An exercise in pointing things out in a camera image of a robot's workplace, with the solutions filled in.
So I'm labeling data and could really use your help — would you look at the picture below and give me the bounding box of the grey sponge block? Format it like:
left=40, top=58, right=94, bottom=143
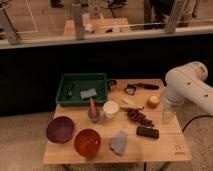
left=80, top=88, right=97, bottom=100

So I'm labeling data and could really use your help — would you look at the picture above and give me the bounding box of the dark object in tray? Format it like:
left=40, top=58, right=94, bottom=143
left=65, top=83, right=74, bottom=97

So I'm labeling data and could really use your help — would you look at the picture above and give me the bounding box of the black cable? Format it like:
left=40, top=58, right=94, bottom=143
left=181, top=115, right=213, bottom=133

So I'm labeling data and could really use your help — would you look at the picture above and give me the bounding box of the small dark metal cup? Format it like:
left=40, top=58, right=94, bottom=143
left=107, top=79, right=117, bottom=90

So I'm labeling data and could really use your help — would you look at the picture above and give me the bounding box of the grey-blue towel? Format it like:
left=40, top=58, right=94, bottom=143
left=109, top=131, right=127, bottom=156

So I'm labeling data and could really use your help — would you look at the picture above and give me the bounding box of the white paper cup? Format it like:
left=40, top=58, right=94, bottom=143
left=103, top=101, right=119, bottom=119

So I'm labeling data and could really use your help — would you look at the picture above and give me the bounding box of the background wooden table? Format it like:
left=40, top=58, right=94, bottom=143
left=63, top=18, right=131, bottom=36

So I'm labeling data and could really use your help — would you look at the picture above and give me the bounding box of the black rectangular case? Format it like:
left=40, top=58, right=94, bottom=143
left=136, top=127, right=159, bottom=139

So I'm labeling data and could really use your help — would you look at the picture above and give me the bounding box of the dark bunch of grapes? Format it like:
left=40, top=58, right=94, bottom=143
left=127, top=109, right=154, bottom=128

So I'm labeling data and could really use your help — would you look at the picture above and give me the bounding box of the orange fruit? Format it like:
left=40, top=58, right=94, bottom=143
left=147, top=95, right=160, bottom=108

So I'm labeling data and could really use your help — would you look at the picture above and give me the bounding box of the yellow banana piece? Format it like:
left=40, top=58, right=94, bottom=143
left=121, top=98, right=137, bottom=109

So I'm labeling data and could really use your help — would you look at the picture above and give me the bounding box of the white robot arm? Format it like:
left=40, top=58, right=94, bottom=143
left=160, top=61, right=213, bottom=124

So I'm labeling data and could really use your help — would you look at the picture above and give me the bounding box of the red-handled tool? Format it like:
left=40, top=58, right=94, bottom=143
left=90, top=98, right=97, bottom=118

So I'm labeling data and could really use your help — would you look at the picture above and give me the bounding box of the purple bowl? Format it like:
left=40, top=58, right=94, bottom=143
left=46, top=116, right=75, bottom=144

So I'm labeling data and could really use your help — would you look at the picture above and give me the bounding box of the green plastic tray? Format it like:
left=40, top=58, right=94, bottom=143
left=56, top=73, right=108, bottom=107

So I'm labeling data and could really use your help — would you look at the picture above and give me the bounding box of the orange-red bowl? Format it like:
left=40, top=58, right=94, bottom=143
left=74, top=129, right=101, bottom=158

